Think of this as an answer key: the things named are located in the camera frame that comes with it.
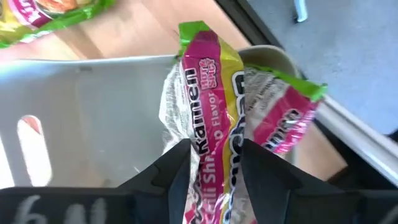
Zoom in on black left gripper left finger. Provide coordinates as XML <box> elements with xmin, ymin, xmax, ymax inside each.
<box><xmin>0</xmin><ymin>138</ymin><xmax>193</xmax><ymax>224</ymax></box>

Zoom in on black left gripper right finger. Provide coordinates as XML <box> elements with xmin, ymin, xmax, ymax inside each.
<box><xmin>241</xmin><ymin>138</ymin><xmax>398</xmax><ymax>224</ymax></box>

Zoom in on red green ramen packet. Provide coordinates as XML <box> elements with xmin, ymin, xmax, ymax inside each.
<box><xmin>158</xmin><ymin>20</ymin><xmax>246</xmax><ymax>224</ymax></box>
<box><xmin>243</xmin><ymin>63</ymin><xmax>328</xmax><ymax>156</ymax></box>
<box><xmin>0</xmin><ymin>0</ymin><xmax>116</xmax><ymax>50</ymax></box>

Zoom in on pale beige plastic bin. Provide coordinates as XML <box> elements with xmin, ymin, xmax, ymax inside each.
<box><xmin>0</xmin><ymin>44</ymin><xmax>304</xmax><ymax>189</ymax></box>

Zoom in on small white object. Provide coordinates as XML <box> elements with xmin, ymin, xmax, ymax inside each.
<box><xmin>294</xmin><ymin>0</ymin><xmax>308</xmax><ymax>23</ymax></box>

